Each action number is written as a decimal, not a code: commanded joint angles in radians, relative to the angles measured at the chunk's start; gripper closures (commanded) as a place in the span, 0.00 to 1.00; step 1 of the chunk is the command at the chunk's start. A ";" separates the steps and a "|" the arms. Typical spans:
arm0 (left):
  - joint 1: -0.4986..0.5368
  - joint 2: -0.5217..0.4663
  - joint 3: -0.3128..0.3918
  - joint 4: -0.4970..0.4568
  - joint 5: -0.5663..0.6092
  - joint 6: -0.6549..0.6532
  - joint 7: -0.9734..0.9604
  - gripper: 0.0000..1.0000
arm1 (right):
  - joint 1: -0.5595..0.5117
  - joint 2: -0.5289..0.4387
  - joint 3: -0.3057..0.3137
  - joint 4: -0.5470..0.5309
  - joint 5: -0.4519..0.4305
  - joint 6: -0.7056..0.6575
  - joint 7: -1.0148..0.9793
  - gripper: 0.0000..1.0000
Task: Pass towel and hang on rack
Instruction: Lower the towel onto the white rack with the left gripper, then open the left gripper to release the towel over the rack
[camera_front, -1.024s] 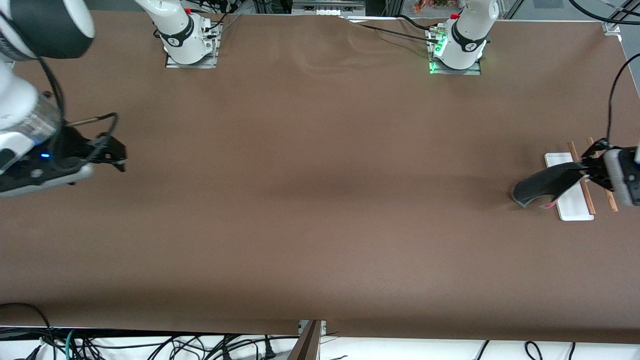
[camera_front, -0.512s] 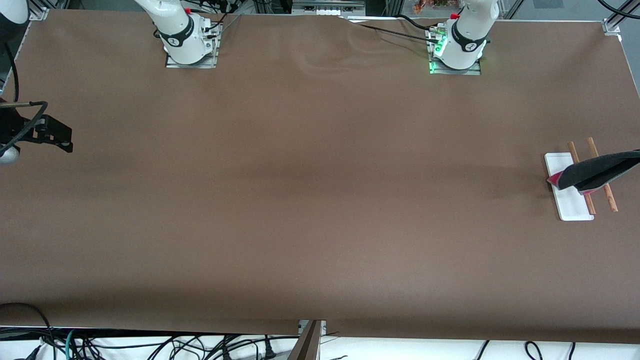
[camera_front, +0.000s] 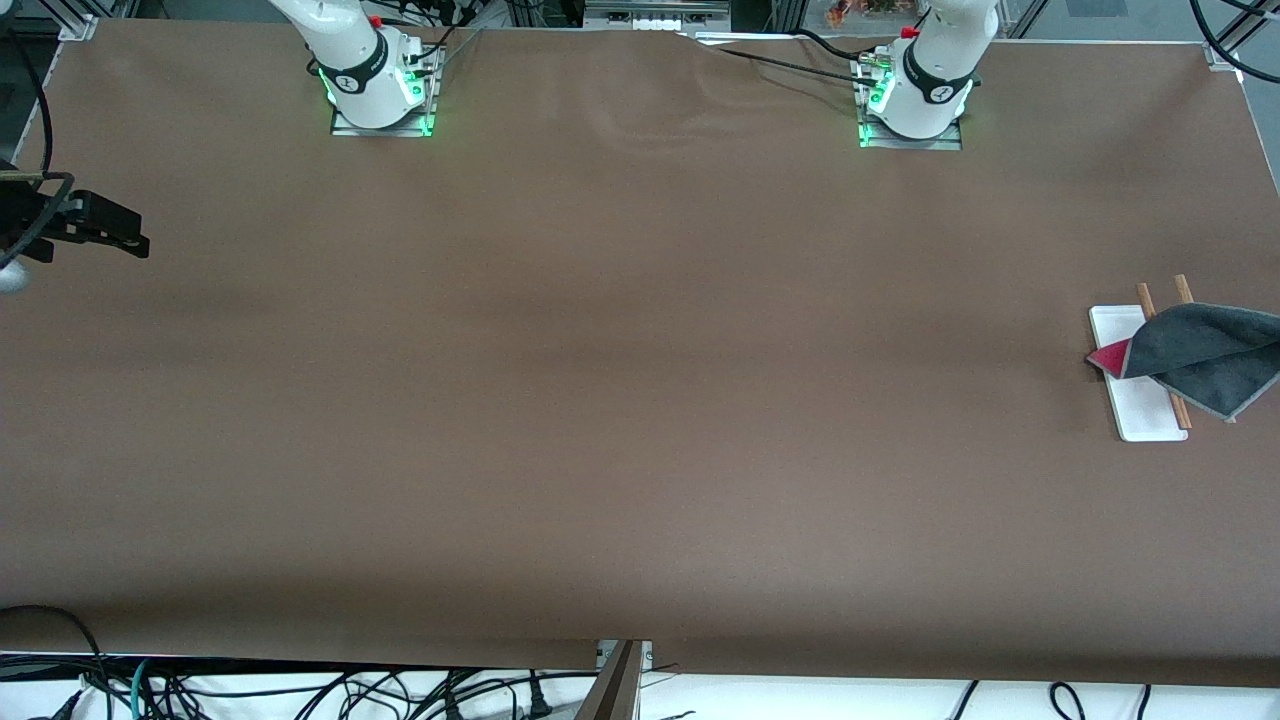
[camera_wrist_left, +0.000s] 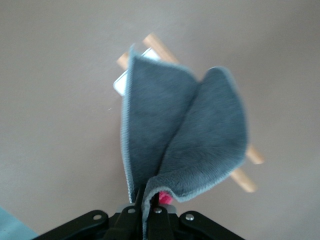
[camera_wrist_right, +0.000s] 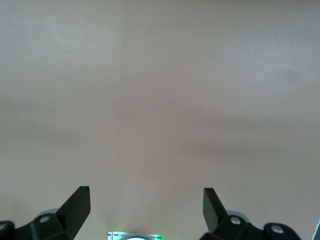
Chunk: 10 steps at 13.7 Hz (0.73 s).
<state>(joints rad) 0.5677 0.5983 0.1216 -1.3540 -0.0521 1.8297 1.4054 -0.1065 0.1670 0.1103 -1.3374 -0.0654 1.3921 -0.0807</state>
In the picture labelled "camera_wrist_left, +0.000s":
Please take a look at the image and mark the grey and pink towel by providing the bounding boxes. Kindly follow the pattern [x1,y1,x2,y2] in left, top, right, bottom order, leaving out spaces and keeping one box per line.
[119,43,251,240]

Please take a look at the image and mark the white rack with wooden rods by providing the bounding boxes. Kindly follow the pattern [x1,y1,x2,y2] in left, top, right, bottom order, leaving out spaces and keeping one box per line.
[112,33,265,193]

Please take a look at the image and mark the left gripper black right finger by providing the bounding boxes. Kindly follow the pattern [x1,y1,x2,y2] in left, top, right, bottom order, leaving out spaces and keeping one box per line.
[149,193,175,240]

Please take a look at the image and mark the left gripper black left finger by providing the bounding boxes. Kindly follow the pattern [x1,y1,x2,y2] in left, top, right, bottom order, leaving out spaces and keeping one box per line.
[106,184,145,240]

